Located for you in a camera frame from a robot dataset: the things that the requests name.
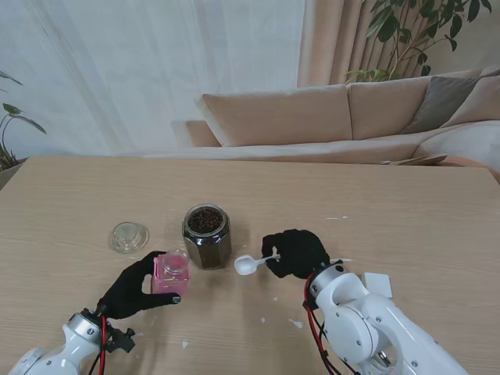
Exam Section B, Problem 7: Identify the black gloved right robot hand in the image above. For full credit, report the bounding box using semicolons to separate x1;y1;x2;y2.
260;229;331;280

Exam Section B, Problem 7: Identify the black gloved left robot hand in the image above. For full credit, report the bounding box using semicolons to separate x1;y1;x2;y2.
96;250;183;320

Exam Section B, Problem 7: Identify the pink square coffee jar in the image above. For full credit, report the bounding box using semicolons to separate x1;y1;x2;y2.
152;252;191;295

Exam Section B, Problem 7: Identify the clear glass jar lid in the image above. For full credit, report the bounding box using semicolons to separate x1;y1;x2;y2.
108;221;151;255

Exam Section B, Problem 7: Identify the white plastic spoon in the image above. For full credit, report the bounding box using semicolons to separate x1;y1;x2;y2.
233;252;281;276

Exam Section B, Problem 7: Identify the white square jar cap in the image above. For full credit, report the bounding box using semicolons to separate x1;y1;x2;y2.
361;272;393;300

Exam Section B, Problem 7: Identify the glass jar of coffee beans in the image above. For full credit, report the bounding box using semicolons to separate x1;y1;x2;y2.
181;202;234;270

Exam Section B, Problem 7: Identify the beige sofa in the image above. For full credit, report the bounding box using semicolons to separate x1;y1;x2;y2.
171;68;500;177

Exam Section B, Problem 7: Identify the brown cardboard piece on sofa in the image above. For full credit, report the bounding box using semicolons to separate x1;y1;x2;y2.
377;154;448;167

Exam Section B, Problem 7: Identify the gray planter box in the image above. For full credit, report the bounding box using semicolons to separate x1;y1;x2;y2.
0;158;30;192

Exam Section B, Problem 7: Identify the white sofa cushion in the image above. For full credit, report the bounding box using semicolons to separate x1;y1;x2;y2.
417;120;500;177

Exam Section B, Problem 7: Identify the gray sofa cushion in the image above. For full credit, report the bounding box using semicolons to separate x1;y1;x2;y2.
402;74;484;134

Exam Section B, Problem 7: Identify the broad leaf green plant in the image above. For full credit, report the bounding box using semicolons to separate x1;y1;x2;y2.
0;70;48;173

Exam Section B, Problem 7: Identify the beige pleated curtain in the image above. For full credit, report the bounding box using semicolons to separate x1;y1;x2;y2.
297;0;500;88

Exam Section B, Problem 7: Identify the white sheer curtain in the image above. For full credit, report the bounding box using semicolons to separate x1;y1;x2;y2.
0;0;305;157

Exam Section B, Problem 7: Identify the tall leafy green plant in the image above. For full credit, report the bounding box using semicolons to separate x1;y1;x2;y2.
345;0;493;83

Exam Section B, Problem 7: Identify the red left arm cable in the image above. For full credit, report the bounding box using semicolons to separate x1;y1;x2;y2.
87;314;110;375

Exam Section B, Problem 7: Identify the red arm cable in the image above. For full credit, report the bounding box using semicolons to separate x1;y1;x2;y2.
303;273;352;375
87;314;110;375

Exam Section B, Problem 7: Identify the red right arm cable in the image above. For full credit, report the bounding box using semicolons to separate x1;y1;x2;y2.
303;273;352;375

